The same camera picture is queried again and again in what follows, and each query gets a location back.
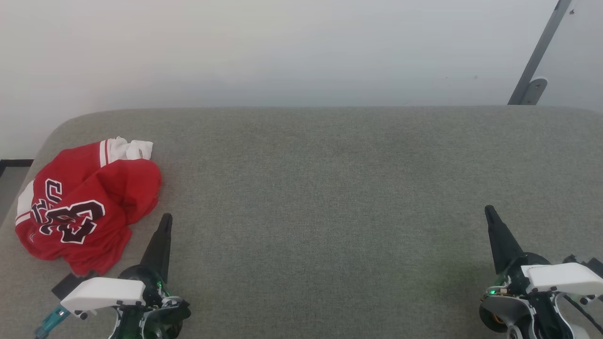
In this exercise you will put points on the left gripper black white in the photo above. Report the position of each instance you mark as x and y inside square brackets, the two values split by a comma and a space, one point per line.
[103, 292]

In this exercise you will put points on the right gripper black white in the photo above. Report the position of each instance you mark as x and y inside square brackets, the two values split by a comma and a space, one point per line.
[560, 278]

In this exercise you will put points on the red white basketball jersey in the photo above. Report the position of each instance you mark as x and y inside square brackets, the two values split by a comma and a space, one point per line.
[118, 188]

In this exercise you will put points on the grey metal pole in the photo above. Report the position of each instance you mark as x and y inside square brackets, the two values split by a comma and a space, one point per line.
[541, 44]

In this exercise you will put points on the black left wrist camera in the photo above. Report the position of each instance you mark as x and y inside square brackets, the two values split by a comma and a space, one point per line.
[70, 285]

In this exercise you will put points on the grey metal mounting bracket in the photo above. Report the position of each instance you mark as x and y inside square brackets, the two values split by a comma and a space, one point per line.
[534, 90]

